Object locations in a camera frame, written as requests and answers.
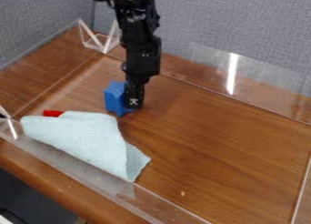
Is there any blue star foam block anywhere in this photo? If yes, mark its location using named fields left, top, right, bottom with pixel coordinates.
left=103, top=81, right=132, bottom=117

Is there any red block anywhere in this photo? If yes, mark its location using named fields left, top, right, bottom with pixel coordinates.
left=43, top=110, right=64, bottom=117

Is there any light blue cloth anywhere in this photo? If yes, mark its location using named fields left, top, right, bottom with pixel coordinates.
left=20, top=111, right=151, bottom=182

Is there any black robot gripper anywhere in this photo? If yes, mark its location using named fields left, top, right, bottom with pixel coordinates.
left=112, top=0, right=162, bottom=109

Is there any clear acrylic left bracket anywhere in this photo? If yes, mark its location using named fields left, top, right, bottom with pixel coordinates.
left=0, top=106, right=17, bottom=139

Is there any clear acrylic corner bracket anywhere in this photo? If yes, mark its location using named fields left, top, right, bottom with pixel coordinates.
left=77, top=20, right=120, bottom=55

